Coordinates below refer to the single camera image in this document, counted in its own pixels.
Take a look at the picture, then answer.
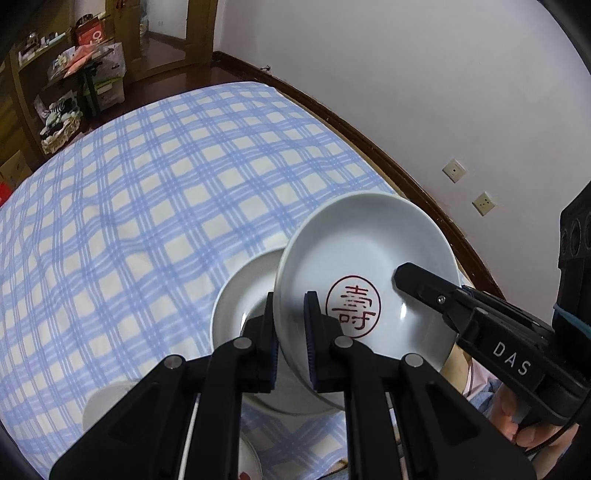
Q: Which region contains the red gift bag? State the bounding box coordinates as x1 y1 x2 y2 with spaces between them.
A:
73 16 110 48

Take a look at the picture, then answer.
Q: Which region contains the white cherry print plate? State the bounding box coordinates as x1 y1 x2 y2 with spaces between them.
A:
82 383 265 480

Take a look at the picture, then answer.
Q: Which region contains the wooden corner shelf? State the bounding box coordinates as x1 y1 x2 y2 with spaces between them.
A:
8 28 80 158

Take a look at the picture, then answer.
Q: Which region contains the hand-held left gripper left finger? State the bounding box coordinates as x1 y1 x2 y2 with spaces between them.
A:
48 291 280 480

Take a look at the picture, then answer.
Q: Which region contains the white storage box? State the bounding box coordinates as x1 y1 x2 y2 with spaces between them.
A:
92 76 126 110

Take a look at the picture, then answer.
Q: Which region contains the wicker basket with plush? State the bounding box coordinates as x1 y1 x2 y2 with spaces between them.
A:
39 91 82 154

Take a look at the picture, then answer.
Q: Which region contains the person's right hand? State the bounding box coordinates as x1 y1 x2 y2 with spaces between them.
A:
492 382 578 448

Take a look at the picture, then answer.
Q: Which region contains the pink cloth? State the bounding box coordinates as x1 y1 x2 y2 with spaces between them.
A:
461 362 500 409

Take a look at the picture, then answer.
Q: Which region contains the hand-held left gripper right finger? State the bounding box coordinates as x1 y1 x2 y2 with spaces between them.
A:
302 290 536 480

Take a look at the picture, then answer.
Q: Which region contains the pink packet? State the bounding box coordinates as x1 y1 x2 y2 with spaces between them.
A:
59 45 94 77

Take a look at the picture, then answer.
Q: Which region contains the small red patterned bowl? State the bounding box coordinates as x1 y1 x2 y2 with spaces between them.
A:
272 191 461 370

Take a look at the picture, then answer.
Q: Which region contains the small black side table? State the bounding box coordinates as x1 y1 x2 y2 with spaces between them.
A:
46 44 126 117

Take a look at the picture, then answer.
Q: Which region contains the blue plaid blanket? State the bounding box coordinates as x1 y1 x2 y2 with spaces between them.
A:
0 82 402 480

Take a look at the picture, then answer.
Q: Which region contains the wooden door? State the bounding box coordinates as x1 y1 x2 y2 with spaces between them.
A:
111 0 219 85

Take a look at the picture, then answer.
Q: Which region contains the beige wall socket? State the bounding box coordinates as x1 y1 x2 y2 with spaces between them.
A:
442 158 467 185
471 190 498 217

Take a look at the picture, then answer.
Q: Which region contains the black cable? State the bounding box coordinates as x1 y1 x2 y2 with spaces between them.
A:
524 415 583 459

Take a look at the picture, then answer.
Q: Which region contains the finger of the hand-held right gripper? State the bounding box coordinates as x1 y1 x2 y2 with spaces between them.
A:
461 285 553 334
393 262 476 342

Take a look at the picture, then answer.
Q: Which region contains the cardboard box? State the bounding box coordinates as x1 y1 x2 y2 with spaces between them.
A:
0 150 34 191

